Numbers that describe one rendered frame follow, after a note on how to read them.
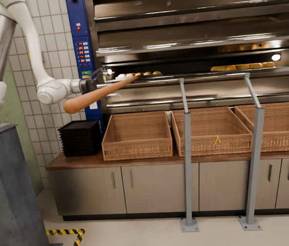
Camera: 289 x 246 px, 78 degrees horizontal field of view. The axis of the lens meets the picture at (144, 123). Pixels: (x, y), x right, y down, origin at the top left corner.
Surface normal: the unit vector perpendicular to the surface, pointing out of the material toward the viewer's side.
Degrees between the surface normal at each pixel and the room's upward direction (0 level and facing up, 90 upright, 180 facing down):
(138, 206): 90
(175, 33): 70
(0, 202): 90
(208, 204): 90
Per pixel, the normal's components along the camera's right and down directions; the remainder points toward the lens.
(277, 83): -0.07, -0.07
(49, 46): -0.04, 0.28
